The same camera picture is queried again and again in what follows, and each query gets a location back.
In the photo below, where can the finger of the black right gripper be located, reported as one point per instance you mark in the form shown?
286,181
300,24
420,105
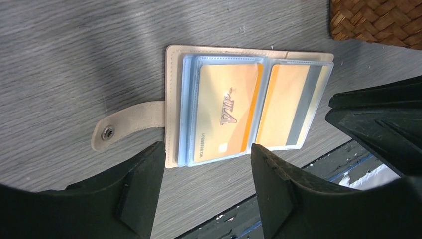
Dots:
386,120

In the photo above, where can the woven wicker divided basket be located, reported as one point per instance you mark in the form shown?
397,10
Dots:
388,22

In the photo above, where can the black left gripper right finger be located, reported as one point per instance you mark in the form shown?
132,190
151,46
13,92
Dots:
326,210

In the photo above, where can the beige leather card holder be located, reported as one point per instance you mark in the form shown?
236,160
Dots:
177,113

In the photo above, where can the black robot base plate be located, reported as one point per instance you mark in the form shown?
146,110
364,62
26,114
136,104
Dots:
346,164

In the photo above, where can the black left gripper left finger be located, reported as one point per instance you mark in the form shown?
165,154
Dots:
119,203

